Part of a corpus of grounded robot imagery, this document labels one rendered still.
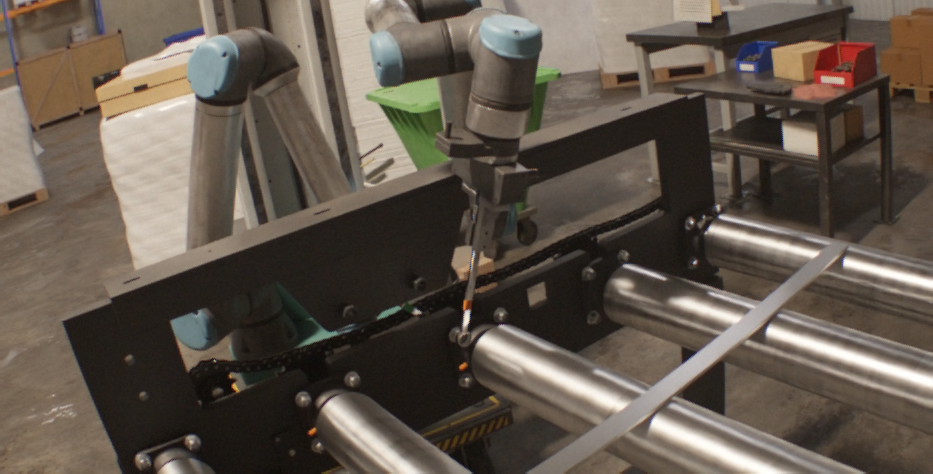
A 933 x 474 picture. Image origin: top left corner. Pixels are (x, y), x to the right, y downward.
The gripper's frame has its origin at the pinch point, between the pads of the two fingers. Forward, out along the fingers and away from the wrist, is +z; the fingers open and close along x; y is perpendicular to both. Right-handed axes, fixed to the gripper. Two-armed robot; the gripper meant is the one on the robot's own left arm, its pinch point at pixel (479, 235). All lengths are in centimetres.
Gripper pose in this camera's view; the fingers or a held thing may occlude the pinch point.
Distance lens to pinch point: 129.2
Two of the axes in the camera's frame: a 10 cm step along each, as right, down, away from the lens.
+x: -5.4, -4.0, 7.4
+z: -1.4, 9.1, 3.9
